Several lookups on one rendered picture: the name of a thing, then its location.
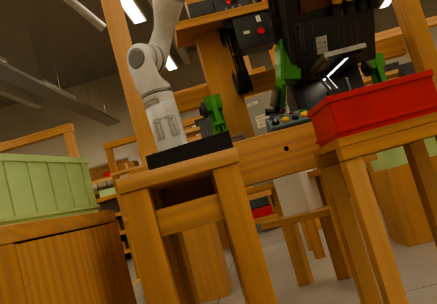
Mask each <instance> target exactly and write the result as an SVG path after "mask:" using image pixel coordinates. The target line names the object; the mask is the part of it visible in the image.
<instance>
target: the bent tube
mask: <svg viewBox="0 0 437 304"><path fill-rule="evenodd" d="M63 1H65V2H66V3H67V4H68V5H70V6H71V7H72V8H73V9H74V10H76V11H77V12H78V13H79V14H80V15H82V17H84V18H85V19H87V20H88V21H89V22H90V23H91V24H93V26H95V27H96V28H97V29H99V30H100V31H101V32H102V31H103V30H104V28H106V26H107V25H106V24H105V23H104V22H102V20H100V19H99V18H98V17H97V16H95V15H94V14H93V13H91V11H89V10H88V9H87V8H86V7H85V6H83V5H82V4H81V3H80V2H79V1H78V0H63Z"/></svg>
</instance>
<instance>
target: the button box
mask: <svg viewBox="0 0 437 304"><path fill-rule="evenodd" d="M294 114H298V116H299V118H297V119H292V115H293V114H289V113H287V114H284V115H285V116H284V117H288V118H289V121H282V118H283V117H279V116H275V119H276V120H279V121H280V122H279V124H276V125H273V124H272V120H270V119H269V118H268V119H266V120H265V123H266V127H267V133H271V132H274V131H279V130H281V129H286V128H289V127H293V126H296V125H300V124H303V123H308V122H311V118H309V117H307V116H306V117H302V116H301V115H300V114H301V112H298V111H294Z"/></svg>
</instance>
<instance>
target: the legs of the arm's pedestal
mask: <svg viewBox="0 0 437 304"><path fill-rule="evenodd" d="M211 180H212V183H213V188H214V190H215V194H212V195H210V196H205V197H201V198H198V199H194V200H191V201H187V202H184V203H180V204H177V205H172V206H170V207H165V208H163V204H162V201H161V196H160V193H159V191H153V192H152V191H151V189H150V188H142V189H140V190H135V191H132V192H128V193H125V194H122V200H123V203H124V208H125V211H126V216H127V220H128V224H129V228H130V231H131V236H132V239H133V244H134V247H135V252H136V255H137V260H138V263H139V268H140V272H141V276H142V280H143V283H144V288H145V291H146V296H147V299H148V304H189V303H188V300H187V296H186V293H185V288H184V285H183V281H182V278H181V273H180V270H179V266H178V261H177V258H176V253H175V250H174V246H173V243H172V238H171V234H174V233H178V232H182V231H186V230H189V229H193V228H195V227H199V226H203V225H207V224H209V223H214V222H218V221H220V220H222V221H223V223H224V228H225V230H226V234H227V237H228V242H229V245H230V249H231V252H232V256H233V260H234V263H235V267H236V270H237V274H238V278H239V282H240V285H241V289H242V292H243V296H244V299H245V303H246V304H278V302H277V299H276V295H275V293H274V288H273V285H272V281H271V277H270V274H269V270H268V267H267V263H266V260H265V256H264V254H263V249H262V246H261V242H260V239H259V235H258V231H257V229H256V224H255V221H254V217H253V215H252V210H251V208H250V203H249V200H248V196H247V194H246V190H245V186H244V182H243V178H242V176H241V171H240V169H239V165H238V163H234V164H230V165H227V166H223V167H219V168H215V169H213V170H212V176H211Z"/></svg>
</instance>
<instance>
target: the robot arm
mask: <svg viewBox="0 0 437 304"><path fill-rule="evenodd" d="M184 3H185V0H153V16H154V26H153V32H152V36H151V38H150V41H149V43H148V44H143V43H137V44H134V45H132V46H131V47H130V48H129V50H128V52H127V66H128V69H129V72H130V74H131V78H132V80H133V83H134V85H135V88H136V90H137V92H138V93H139V94H140V96H141V98H142V102H143V104H144V108H145V111H146V115H147V117H148V121H149V124H150V127H151V130H152V134H153V137H154V140H155V144H156V146H157V150H158V152H160V151H164V150H167V149H170V148H173V147H177V146H180V145H183V144H187V143H189V142H188V139H187V136H186V134H185V129H184V127H183V124H182V121H181V117H180V115H179V111H178V108H177V104H176V101H175V99H174V94H173V92H172V89H171V86H170V84H169V82H167V81H166V80H164V79H163V78H162V77H161V76H160V73H161V72H162V71H163V70H164V68H165V66H166V63H167V61H168V56H169V52H170V48H171V44H172V39H173V36H174V32H175V30H176V26H177V24H178V20H179V16H180V14H181V10H182V8H183V6H184Z"/></svg>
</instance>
